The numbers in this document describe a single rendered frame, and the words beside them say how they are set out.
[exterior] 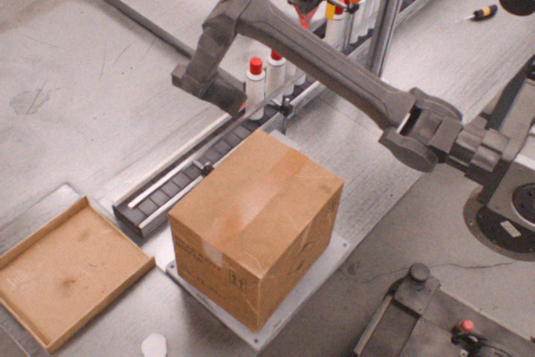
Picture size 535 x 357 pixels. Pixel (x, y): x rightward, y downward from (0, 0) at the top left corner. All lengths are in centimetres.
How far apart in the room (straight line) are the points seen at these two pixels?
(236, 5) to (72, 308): 84
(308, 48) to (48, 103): 111
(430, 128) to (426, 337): 126
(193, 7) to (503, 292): 162
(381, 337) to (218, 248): 103
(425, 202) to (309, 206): 152
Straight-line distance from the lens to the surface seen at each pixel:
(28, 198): 168
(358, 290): 243
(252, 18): 94
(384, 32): 176
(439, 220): 268
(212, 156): 162
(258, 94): 163
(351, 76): 94
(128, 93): 187
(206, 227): 120
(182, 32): 198
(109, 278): 150
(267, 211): 122
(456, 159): 94
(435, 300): 221
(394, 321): 213
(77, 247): 156
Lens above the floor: 214
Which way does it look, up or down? 51 degrees down
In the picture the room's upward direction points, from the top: 5 degrees clockwise
